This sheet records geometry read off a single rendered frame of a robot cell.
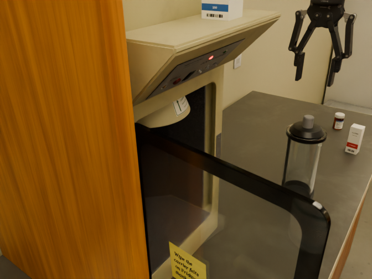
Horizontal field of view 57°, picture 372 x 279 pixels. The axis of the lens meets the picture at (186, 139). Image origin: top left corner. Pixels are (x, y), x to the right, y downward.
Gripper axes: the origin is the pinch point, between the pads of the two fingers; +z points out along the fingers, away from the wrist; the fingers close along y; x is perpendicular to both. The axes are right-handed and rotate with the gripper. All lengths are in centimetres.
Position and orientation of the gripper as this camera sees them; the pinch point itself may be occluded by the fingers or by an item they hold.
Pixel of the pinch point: (315, 72)
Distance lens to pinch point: 94.9
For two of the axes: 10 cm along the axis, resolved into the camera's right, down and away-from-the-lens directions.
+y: 8.1, 2.7, -5.2
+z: 0.2, 8.8, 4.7
